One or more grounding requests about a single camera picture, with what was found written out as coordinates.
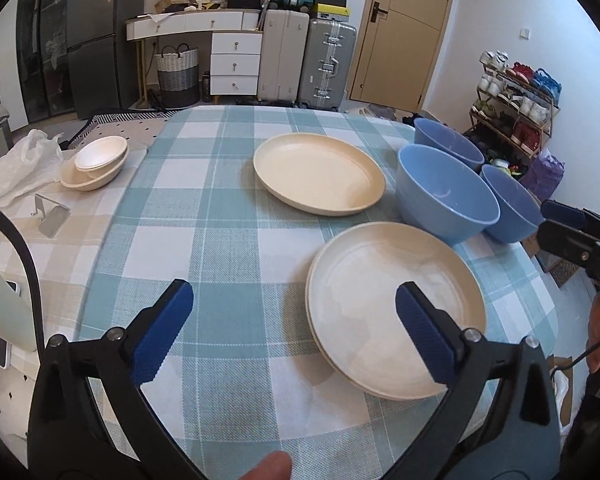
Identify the rows of racked shoes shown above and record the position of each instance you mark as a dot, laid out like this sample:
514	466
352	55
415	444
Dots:
522	95

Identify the wooden shoe rack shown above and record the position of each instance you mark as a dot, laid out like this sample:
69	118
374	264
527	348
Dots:
547	115

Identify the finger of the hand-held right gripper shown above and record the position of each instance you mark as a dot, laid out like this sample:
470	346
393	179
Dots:
562	242
562	212

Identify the person's left hand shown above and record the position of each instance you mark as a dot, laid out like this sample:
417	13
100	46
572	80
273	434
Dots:
270	467

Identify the white plastic bag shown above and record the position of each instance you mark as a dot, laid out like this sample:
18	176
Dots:
20	165

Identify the open cardboard box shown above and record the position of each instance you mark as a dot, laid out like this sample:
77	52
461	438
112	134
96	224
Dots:
170	2

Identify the small cream bowl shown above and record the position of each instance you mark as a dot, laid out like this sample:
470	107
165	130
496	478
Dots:
100	152

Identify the silver suitcase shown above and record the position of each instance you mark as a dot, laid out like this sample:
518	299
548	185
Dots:
327	65

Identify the woven laundry basket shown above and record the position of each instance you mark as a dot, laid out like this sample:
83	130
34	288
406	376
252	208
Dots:
179	77

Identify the white vanity desk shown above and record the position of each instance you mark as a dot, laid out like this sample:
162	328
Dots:
230	55

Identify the beige plaid cloth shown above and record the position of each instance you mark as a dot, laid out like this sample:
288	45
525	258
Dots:
65	270

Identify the beige suitcase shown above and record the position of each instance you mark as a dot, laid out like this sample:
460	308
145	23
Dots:
282	55

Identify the cream plate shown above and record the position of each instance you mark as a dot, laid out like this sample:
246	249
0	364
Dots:
375	389
395	290
320	172

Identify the white rectangular device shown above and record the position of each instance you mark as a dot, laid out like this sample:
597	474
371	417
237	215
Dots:
0	350

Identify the dark grey refrigerator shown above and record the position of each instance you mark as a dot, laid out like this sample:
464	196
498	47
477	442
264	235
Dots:
105	35

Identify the person's right hand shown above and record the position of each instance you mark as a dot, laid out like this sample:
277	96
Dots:
598	335

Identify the dark bottle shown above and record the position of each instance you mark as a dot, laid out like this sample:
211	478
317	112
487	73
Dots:
206	87

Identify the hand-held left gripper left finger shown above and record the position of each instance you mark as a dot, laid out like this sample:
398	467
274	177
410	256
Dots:
162	330

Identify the teal plaid tablecloth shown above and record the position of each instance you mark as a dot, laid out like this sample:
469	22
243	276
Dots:
220	240

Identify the mint green tumbler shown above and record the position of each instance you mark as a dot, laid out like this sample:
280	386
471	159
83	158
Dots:
5	305

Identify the dark glass cabinet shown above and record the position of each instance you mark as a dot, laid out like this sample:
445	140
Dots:
35	50

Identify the purple plastic bag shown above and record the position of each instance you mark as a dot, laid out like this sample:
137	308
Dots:
545	175

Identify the large blue bowl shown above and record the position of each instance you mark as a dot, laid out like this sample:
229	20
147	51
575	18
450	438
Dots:
445	195

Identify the brown patterned doormat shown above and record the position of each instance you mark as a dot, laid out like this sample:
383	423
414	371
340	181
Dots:
565	272

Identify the tan wooden door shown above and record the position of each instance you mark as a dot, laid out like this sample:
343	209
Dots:
405	35

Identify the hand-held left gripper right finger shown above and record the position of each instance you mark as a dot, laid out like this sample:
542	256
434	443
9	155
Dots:
422	330

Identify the metal phone stand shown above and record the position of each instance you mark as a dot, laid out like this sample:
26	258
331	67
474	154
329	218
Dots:
50	217

